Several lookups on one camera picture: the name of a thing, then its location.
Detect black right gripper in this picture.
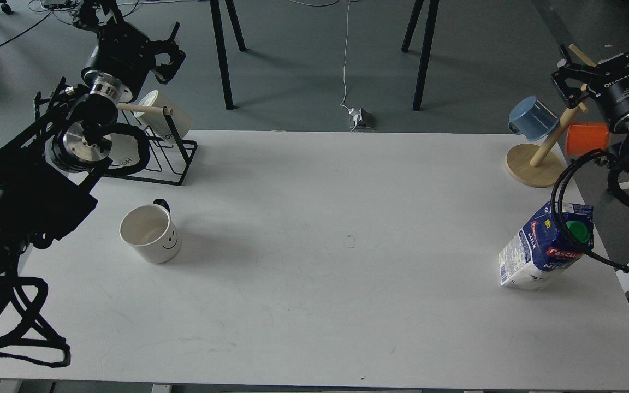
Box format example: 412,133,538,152
551,44,629,133

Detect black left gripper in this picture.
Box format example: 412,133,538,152
81,22,186,97

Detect white smiley face mug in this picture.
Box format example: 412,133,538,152
119,198,182,264

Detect blue white milk carton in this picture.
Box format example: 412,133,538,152
497,202,584,291

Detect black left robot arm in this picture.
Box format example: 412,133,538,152
0,1,186,368

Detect cream mug rear on rack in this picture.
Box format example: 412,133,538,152
133,90,195,144

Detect cream mug on rack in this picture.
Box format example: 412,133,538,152
106,133,140,169
133,90,195,144

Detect orange mug on tree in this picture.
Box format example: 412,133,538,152
565,122,610,157

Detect blue mug on tree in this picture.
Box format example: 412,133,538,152
507,96,559,142

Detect black table legs left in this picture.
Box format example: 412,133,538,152
209,0,247,110

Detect black table legs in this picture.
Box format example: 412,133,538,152
400,1,440,111
209,0,247,110

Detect cream mug front on rack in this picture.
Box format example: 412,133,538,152
106,133,140,169

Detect wooden mug tree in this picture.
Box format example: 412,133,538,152
505,44,597,188

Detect black table legs right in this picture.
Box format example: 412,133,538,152
400,1,440,111

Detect grey floor power socket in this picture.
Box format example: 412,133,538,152
348,107,374,132

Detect black cable on floor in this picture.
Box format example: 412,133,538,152
0,0,146,70

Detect black wire mug rack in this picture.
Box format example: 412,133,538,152
105,104,199,186

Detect white cable on floor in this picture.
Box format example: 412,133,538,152
287,0,359,132

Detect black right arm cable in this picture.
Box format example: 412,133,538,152
550,148,629,283

